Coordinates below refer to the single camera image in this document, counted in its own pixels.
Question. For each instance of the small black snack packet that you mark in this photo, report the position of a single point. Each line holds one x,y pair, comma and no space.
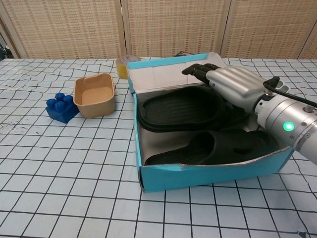
183,53

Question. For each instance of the black slipper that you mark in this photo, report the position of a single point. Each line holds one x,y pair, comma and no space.
210,148
178,109

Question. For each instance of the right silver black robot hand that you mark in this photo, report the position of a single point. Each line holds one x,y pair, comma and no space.
237,84

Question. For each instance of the blue toy building block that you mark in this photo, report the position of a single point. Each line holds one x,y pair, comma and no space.
62,114

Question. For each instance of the brown paper tray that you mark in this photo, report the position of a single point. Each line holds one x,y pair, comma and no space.
94,109

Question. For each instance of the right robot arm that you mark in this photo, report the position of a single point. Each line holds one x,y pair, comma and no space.
284,119

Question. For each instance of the bamboo folding screen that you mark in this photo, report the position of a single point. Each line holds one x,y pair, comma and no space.
173,24

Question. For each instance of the yellowish packing tape roll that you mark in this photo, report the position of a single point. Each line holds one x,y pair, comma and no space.
121,69

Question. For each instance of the teal cardboard shoe box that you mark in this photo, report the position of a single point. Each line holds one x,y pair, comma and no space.
198,178

